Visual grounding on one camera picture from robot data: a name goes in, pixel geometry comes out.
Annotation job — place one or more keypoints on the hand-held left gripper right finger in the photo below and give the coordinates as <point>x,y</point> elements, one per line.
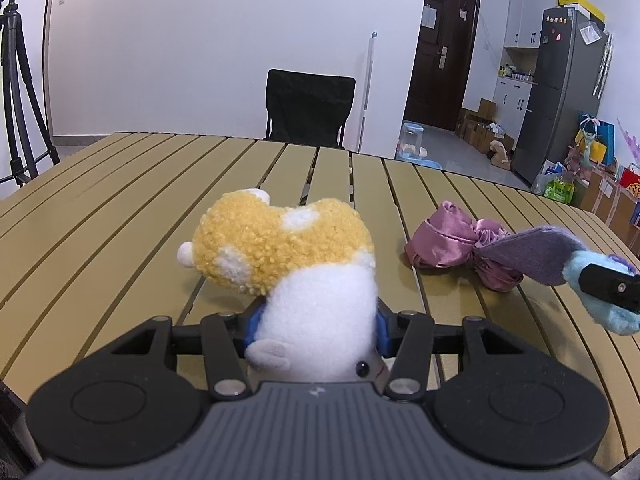
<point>382,331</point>

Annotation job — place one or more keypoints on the pink satin scrunchie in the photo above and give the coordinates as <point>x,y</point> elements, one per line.
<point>440,245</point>

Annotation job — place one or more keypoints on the purple wall decoration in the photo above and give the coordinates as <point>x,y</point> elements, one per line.
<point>632,145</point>

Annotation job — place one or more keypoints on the yellow and white plush toy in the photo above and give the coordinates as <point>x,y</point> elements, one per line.
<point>280,250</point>

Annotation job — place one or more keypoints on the large cardboard box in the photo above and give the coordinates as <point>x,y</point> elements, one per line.
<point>607,200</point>

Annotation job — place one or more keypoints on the red gift box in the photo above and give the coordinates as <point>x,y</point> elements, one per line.
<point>631,180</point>

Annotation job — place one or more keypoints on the green bag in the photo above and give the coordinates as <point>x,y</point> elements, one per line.
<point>559,191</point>

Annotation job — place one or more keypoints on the yellow box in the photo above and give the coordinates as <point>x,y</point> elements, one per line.
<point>582,4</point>

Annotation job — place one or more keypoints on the blue plush toy purple cape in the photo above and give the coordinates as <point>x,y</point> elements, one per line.
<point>530,255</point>

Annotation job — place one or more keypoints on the tan folding table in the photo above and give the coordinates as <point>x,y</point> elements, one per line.
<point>125,200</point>

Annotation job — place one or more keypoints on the white wall cabinet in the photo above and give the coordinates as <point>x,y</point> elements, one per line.
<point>530,15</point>

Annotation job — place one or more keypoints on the dark brown door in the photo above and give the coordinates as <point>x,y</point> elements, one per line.
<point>440,95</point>

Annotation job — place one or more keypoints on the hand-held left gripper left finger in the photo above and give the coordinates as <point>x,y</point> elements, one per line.
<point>255,325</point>

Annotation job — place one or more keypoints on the blue gift bag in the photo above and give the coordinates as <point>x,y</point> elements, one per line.
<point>607,140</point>

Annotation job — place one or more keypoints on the grey refrigerator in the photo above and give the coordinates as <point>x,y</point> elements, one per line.
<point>555,100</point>

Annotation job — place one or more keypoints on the black folding chair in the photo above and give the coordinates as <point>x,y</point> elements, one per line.
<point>310,105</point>

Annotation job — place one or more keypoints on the black tripod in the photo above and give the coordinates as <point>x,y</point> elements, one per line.
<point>11,25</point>

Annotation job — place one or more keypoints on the tan plush toy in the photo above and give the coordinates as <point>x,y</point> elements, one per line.
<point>500,156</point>

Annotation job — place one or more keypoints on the yellow gift bag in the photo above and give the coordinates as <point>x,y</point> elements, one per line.
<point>595,151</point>

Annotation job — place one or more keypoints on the white base cabinet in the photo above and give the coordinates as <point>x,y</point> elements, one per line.
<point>512,105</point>

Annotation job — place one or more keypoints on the clear pet feeder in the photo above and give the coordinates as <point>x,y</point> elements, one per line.
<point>411,142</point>

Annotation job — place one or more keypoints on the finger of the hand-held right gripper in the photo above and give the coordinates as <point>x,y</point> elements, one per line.
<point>610,285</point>

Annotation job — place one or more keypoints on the stack of cardboard boxes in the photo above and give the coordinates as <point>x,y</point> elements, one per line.
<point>475,132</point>

